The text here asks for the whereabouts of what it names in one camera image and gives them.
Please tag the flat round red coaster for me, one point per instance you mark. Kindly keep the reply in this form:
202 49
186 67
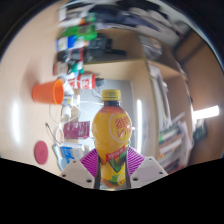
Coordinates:
41 152

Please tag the white bottle with blue label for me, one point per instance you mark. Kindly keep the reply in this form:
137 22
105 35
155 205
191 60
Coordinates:
68 42

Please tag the blue and white carton box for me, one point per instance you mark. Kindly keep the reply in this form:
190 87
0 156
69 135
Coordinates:
71 153

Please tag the ceiling light tube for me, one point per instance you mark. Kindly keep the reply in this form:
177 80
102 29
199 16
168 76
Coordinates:
206 112

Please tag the yellow juice drink bottle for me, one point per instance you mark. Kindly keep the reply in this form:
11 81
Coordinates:
111 133

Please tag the red and white canister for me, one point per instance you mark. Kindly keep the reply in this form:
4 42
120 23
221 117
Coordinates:
83 81

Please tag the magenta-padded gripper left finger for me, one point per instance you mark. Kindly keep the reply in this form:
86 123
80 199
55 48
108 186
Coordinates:
75 171

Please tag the orange plastic cup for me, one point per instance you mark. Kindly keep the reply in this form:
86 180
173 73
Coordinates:
46 92

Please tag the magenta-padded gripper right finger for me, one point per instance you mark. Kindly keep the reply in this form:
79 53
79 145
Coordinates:
148 170

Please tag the wooden shelf unit with books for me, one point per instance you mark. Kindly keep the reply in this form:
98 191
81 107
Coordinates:
166 76

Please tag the under-shelf light strip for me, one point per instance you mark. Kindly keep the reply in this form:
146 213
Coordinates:
139 126

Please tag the green container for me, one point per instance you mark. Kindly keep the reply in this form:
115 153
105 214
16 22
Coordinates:
78 30

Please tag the magenta pouch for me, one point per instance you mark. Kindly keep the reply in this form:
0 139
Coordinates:
76 130

